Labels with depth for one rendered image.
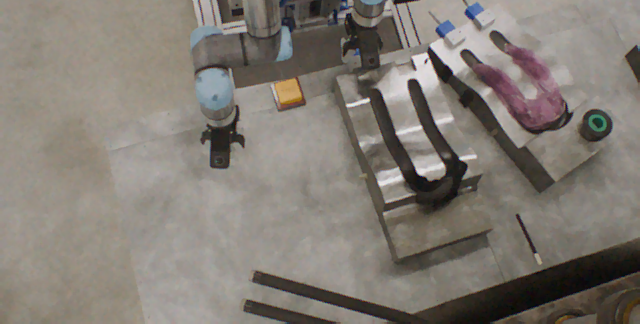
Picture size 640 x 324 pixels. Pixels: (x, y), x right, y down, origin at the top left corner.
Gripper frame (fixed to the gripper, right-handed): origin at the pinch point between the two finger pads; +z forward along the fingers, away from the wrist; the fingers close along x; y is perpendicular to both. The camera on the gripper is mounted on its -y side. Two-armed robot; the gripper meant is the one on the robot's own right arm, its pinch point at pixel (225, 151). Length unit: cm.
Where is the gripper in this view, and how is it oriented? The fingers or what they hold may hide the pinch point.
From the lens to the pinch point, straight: 168.1
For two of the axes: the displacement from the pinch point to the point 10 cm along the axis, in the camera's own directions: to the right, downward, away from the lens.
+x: -10.0, -0.8, -0.4
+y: 0.6, -9.3, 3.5
